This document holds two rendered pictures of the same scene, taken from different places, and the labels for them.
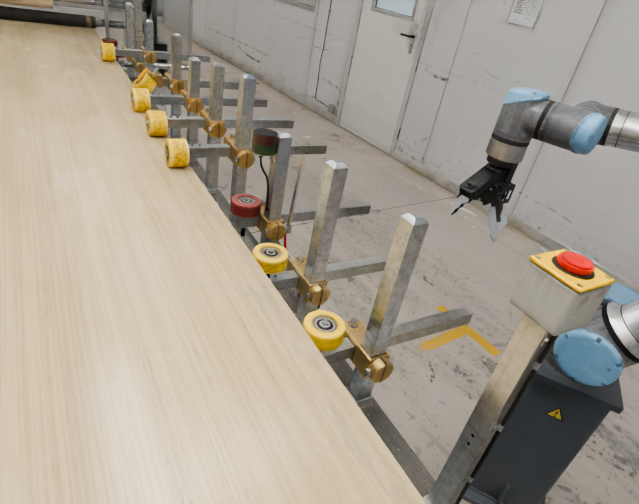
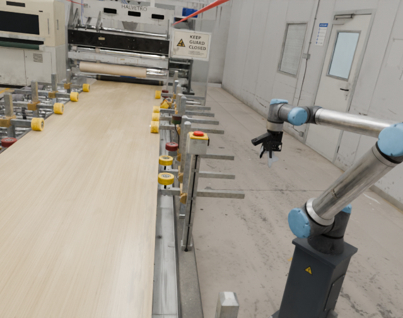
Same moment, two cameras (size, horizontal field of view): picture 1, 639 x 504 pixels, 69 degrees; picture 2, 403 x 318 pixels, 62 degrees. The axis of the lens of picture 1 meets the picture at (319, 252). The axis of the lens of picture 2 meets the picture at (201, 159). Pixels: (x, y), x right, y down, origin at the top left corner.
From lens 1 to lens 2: 107 cm
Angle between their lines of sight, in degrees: 26
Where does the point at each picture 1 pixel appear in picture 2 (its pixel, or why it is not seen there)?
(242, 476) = (108, 194)
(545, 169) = not seen: outside the picture
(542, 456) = (307, 300)
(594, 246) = not seen: outside the picture
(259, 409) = (125, 186)
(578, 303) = (192, 142)
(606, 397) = (329, 259)
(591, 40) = not seen: outside the picture
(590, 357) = (297, 221)
